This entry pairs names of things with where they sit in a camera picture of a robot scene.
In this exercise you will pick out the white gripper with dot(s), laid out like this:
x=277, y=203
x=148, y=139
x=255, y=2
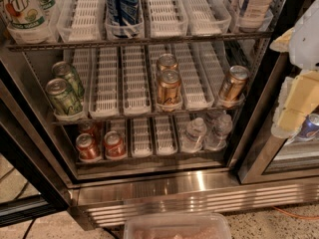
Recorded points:
x=306, y=45

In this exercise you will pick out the red coke can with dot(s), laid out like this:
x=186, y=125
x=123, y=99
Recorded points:
x=88, y=148
x=114, y=146
x=91, y=128

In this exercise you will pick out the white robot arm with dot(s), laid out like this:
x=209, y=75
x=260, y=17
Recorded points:
x=303, y=48

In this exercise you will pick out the blue can behind glass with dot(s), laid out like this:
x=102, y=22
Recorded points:
x=309, y=128

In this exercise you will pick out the gold can right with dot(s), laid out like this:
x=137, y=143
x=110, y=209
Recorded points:
x=233, y=83

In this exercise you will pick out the gold can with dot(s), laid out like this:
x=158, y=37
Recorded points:
x=168, y=87
x=167, y=61
x=233, y=83

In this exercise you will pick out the closed glass fridge door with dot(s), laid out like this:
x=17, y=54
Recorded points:
x=261, y=145

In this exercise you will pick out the gold can front middle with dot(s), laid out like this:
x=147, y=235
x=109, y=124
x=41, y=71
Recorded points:
x=168, y=87

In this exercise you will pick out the gold can rear middle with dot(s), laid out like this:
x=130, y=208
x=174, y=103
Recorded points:
x=167, y=61

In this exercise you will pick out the green can front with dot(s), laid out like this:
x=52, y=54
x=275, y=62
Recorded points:
x=63, y=97

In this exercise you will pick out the green can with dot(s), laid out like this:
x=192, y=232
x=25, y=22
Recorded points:
x=63, y=97
x=69, y=73

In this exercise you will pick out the green can rear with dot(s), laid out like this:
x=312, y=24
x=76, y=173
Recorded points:
x=69, y=73

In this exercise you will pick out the open fridge door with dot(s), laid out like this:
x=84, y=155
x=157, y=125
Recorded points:
x=26, y=143

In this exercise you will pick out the clear water bottle right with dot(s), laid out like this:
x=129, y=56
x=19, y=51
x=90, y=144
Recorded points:
x=216, y=139

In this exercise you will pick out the clear water bottle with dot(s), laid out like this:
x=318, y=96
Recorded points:
x=193, y=135
x=216, y=139

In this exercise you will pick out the white labelled bottle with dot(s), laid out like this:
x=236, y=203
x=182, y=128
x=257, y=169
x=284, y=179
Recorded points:
x=251, y=14

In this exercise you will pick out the clear water bottle left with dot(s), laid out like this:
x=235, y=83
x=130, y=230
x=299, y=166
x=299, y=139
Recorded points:
x=193, y=135

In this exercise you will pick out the blue pepsi bottle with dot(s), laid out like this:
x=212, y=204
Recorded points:
x=124, y=18

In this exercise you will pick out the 7up bottle front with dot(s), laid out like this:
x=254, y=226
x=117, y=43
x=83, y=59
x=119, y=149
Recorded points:
x=24, y=14

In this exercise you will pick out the middle wire shelf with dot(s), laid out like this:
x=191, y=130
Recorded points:
x=146, y=115

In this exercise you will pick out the wire shelf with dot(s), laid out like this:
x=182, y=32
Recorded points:
x=146, y=115
x=11, y=46

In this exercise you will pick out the top wire shelf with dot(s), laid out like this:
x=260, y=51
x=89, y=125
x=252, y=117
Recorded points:
x=11, y=46

